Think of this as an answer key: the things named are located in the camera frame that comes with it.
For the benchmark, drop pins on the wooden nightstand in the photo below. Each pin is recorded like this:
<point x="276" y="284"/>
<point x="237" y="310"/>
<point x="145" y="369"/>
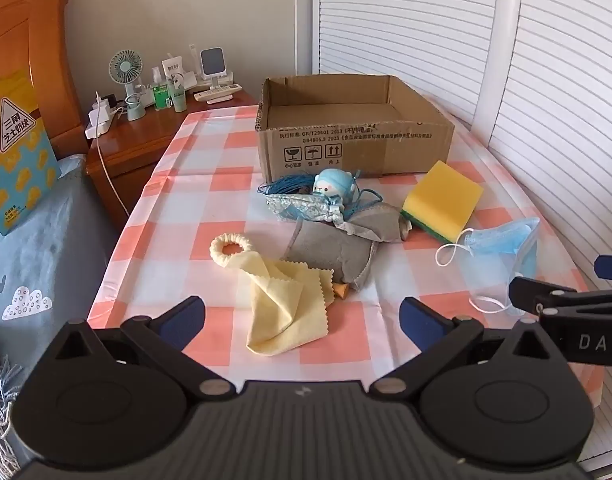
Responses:
<point x="136" y="155"/>

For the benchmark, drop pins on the white charger plug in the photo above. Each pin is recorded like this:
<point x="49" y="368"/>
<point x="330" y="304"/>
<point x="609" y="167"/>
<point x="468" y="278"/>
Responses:
<point x="102" y="105"/>

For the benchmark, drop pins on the clear spray bottle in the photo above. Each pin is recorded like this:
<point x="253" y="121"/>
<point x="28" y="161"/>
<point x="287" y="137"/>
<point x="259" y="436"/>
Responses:
<point x="157" y="76"/>

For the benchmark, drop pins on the green label bottle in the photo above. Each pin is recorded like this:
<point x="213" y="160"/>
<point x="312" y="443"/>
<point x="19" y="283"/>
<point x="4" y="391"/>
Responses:
<point x="161" y="96"/>

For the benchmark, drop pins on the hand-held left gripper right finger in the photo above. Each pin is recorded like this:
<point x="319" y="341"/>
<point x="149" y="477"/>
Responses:
<point x="421" y="321"/>

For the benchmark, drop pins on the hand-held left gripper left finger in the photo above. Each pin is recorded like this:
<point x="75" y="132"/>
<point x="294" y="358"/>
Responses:
<point x="183" y="319"/>

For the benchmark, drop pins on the yellow snack bag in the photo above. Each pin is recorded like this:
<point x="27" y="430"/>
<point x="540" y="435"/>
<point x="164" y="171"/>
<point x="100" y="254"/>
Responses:
<point x="16" y="160"/>

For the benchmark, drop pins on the silver blue brocade pouch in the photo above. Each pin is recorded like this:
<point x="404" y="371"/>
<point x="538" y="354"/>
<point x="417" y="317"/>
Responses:
<point x="301" y="207"/>

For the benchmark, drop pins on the grey fabric sachet bag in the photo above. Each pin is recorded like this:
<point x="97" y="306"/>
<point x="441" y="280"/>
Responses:
<point x="381" y="220"/>
<point x="331" y="255"/>

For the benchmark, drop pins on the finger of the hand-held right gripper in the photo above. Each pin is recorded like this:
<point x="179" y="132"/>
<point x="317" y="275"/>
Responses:
<point x="611" y="266"/>
<point x="533" y="292"/>

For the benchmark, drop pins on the blue plush toy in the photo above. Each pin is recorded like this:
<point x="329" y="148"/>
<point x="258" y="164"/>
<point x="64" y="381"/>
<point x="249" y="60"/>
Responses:
<point x="333" y="185"/>

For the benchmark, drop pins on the white power strip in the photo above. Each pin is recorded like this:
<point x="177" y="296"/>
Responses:
<point x="102" y="122"/>

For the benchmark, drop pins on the cardboard box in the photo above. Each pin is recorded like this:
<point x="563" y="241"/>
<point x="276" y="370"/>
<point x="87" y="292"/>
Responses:
<point x="356" y="152"/>

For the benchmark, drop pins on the white remote control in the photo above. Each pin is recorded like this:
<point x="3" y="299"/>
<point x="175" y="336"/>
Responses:
<point x="221" y="94"/>

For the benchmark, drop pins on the pink white checked tablecloth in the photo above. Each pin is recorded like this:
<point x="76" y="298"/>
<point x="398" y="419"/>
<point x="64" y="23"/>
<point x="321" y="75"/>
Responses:
<point x="211" y="160"/>

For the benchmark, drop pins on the wooden bed headboard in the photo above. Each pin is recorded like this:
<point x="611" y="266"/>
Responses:
<point x="41" y="60"/>

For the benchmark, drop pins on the small orange tag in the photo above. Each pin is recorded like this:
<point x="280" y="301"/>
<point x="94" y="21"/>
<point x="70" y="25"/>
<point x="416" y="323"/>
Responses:
<point x="342" y="291"/>

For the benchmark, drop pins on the black power adapter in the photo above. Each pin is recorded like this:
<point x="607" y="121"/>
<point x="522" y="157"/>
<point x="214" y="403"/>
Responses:
<point x="115" y="100"/>

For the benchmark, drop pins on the white louvred door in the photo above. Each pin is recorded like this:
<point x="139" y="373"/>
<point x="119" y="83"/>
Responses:
<point x="571" y="110"/>
<point x="411" y="15"/>

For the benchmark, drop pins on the small green desk fan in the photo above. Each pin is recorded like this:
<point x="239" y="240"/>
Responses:
<point x="126" y="67"/>

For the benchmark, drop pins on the yellow green sponge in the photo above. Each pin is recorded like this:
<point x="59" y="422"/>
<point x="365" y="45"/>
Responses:
<point x="441" y="200"/>

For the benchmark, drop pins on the white cosmetic tube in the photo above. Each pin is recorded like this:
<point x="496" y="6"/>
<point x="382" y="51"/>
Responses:
<point x="173" y="67"/>

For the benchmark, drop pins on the blue cloud-print bedsheet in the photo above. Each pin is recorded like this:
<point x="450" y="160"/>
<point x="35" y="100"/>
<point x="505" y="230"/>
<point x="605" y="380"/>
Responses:
<point x="61" y="260"/>

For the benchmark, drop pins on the blue face mask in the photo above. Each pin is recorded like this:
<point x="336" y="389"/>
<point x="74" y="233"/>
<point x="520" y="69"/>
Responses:
<point x="496" y="245"/>

